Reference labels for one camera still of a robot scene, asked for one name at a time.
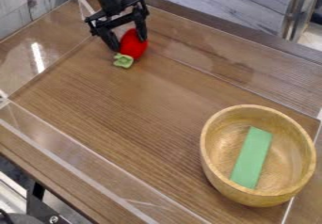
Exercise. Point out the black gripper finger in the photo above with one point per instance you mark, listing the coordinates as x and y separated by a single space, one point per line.
140 25
108 37

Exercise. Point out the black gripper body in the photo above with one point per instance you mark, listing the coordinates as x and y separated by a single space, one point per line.
124 6

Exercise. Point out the red plush strawberry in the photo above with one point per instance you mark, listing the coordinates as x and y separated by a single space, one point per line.
131 49

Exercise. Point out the metal stand in background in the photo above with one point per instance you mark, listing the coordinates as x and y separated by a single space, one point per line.
296 18

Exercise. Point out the green rectangular block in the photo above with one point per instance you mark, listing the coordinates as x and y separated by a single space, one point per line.
251 158

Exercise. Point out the black table leg clamp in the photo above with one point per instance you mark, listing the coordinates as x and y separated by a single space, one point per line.
39 212

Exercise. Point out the wooden bowl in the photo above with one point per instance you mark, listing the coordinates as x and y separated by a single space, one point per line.
290 162

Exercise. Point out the clear acrylic tray wall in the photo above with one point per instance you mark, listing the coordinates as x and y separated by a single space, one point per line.
104 192

